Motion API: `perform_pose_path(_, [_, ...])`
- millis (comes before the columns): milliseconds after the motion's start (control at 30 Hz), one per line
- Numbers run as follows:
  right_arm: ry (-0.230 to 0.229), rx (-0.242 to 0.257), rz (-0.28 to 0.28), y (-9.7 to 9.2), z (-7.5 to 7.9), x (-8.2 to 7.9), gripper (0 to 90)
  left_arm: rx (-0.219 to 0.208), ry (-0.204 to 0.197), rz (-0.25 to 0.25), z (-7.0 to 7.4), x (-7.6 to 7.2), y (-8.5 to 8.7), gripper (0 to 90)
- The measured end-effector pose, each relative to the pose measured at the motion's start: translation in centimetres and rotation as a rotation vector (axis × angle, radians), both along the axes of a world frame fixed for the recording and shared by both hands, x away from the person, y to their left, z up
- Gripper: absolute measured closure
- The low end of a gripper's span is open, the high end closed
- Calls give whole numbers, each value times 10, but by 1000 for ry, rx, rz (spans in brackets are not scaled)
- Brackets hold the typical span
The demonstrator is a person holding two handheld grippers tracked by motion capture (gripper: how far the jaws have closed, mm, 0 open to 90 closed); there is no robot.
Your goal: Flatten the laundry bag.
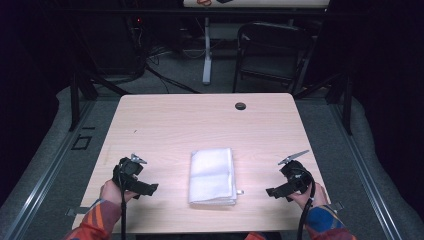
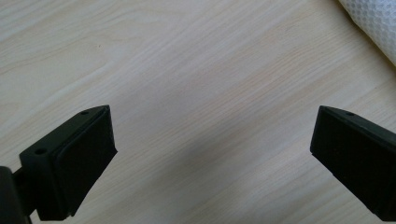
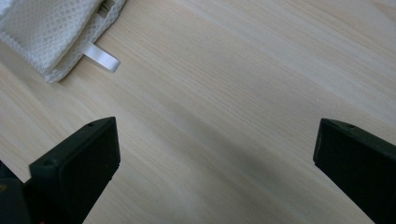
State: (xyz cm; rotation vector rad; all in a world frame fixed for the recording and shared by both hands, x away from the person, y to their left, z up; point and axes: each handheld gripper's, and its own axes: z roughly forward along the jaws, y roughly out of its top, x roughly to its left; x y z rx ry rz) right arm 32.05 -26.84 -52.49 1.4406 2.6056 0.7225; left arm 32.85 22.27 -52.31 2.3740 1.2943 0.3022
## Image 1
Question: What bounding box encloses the black metal stand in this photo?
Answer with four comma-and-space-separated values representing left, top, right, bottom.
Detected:
293, 70, 354, 136
67, 49, 132, 133

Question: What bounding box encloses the black floor cable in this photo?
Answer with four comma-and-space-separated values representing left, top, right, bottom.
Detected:
144, 64, 202, 95

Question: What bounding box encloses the white cloth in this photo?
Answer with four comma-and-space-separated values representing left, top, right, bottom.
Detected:
187, 147, 245, 206

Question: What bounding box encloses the white table leg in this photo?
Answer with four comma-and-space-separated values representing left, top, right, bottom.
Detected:
202, 16, 213, 86

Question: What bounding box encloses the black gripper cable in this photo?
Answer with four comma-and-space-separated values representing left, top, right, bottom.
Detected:
117, 163, 128, 240
296, 170, 317, 240

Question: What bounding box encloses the person's left hand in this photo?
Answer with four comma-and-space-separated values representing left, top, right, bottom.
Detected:
99, 179, 138, 205

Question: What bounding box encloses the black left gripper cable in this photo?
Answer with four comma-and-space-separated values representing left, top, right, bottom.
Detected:
117, 163, 128, 240

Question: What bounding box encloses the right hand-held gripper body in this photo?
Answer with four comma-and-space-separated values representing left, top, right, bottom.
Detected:
277, 149, 315, 195

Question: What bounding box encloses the black folding chair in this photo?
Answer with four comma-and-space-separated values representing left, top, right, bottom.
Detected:
231, 21, 315, 95

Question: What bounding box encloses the metal table bracket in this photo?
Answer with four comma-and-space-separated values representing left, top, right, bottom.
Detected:
324, 201, 345, 214
65, 206, 91, 217

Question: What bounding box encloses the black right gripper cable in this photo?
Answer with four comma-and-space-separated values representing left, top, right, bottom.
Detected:
296, 170, 317, 240

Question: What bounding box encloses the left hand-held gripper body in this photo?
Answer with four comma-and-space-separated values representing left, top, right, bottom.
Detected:
112, 153, 148, 192

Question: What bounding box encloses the black equipment cabinet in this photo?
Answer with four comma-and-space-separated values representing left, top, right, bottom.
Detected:
79, 13, 145, 77

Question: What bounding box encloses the person's right hand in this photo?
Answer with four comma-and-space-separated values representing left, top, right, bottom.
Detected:
288, 182, 330, 212

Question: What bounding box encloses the aluminium floor rail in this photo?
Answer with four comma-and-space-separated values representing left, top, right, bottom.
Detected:
2, 99, 97, 240
328, 99, 405, 240

